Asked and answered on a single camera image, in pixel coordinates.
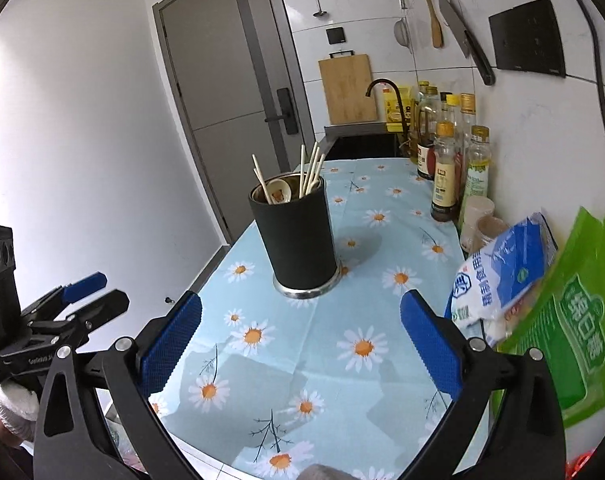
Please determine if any blue daisy print tablecloth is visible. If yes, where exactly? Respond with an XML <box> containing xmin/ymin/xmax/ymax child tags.
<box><xmin>147</xmin><ymin>157</ymin><xmax>493</xmax><ymax>480</ymax></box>

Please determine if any wooden spatula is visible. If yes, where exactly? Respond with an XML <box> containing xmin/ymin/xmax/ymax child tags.
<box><xmin>407</xmin><ymin>0</ymin><xmax>444</xmax><ymax>49</ymax></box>

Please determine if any black sink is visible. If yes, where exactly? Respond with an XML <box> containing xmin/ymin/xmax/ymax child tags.
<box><xmin>324</xmin><ymin>122</ymin><xmax>413</xmax><ymax>161</ymax></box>

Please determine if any row of condiment bottles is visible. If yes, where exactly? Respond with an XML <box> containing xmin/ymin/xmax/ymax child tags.
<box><xmin>407</xmin><ymin>80</ymin><xmax>496</xmax><ymax>223</ymax></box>

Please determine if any yellow packet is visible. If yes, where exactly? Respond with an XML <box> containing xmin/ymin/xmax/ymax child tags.
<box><xmin>384</xmin><ymin>85</ymin><xmax>414</xmax><ymax>133</ymax></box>

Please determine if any bundle of wooden chopsticks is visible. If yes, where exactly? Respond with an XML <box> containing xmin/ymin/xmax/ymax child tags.
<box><xmin>251</xmin><ymin>141</ymin><xmax>328</xmax><ymax>206</ymax></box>

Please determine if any black curved faucet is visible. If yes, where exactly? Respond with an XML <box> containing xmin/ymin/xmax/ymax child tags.
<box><xmin>366</xmin><ymin>78</ymin><xmax>413</xmax><ymax>158</ymax></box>

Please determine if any black hose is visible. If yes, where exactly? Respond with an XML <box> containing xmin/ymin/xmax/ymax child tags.
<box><xmin>553</xmin><ymin>0</ymin><xmax>605</xmax><ymax>221</ymax></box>

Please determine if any metal strainer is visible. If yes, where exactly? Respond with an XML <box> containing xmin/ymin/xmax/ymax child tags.
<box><xmin>393</xmin><ymin>0</ymin><xmax>413</xmax><ymax>47</ymax></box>

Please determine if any kitchen knife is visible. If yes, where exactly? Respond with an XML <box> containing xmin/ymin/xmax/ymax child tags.
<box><xmin>437</xmin><ymin>0</ymin><xmax>497</xmax><ymax>86</ymax></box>

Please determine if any blue white salt bag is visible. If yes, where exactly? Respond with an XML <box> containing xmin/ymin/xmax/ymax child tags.
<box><xmin>450</xmin><ymin>211</ymin><xmax>558</xmax><ymax>331</ymax></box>

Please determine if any clear plastic bag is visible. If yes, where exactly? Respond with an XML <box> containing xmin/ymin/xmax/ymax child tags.
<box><xmin>102</xmin><ymin>400</ymin><xmax>148</xmax><ymax>476</ymax></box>

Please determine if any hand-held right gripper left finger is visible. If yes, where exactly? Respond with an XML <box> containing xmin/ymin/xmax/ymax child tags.
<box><xmin>34</xmin><ymin>290</ymin><xmax>203</xmax><ymax>480</ymax></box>

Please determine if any white-lidded jar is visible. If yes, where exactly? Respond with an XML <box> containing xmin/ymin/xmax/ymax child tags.
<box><xmin>475</xmin><ymin>216</ymin><xmax>511</xmax><ymax>256</ymax></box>
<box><xmin>461</xmin><ymin>196</ymin><xmax>496</xmax><ymax>246</ymax></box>

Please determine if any red printed box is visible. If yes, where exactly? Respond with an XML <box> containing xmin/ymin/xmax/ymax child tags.
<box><xmin>565</xmin><ymin>450</ymin><xmax>601</xmax><ymax>480</ymax></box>

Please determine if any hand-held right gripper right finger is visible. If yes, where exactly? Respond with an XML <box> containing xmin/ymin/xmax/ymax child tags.
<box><xmin>400</xmin><ymin>289</ymin><xmax>567</xmax><ymax>480</ymax></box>

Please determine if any green sugar bag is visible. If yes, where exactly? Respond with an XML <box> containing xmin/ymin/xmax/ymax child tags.
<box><xmin>490</xmin><ymin>205</ymin><xmax>605</xmax><ymax>428</ymax></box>

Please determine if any wooden cutting board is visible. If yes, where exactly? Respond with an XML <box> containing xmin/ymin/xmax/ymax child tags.
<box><xmin>317</xmin><ymin>50</ymin><xmax>378</xmax><ymax>126</ymax></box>

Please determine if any black door lock handle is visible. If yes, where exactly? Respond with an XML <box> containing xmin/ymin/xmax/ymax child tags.
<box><xmin>264</xmin><ymin>87</ymin><xmax>300</xmax><ymax>135</ymax></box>

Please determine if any black wall panel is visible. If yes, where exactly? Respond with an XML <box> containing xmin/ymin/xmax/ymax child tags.
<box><xmin>489</xmin><ymin>0</ymin><xmax>567</xmax><ymax>78</ymax></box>

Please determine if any person's left hand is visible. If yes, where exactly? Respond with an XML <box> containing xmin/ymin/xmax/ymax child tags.
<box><xmin>0</xmin><ymin>379</ymin><xmax>40</xmax><ymax>436</ymax></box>

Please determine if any beige spoon with bear print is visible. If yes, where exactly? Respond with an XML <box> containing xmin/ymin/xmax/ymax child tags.
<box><xmin>265</xmin><ymin>177</ymin><xmax>294</xmax><ymax>205</ymax></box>

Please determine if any black cylindrical utensil holder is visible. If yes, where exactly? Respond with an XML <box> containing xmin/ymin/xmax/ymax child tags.
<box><xmin>247</xmin><ymin>172</ymin><xmax>342</xmax><ymax>301</ymax></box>

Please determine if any grey door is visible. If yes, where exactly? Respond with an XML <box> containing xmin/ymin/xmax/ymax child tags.
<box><xmin>152</xmin><ymin>0</ymin><xmax>316</xmax><ymax>246</ymax></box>

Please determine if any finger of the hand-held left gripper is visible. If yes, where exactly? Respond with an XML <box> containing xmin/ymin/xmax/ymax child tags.
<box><xmin>29</xmin><ymin>288</ymin><xmax>131</xmax><ymax>342</ymax></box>
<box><xmin>21</xmin><ymin>272</ymin><xmax>108</xmax><ymax>322</ymax></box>

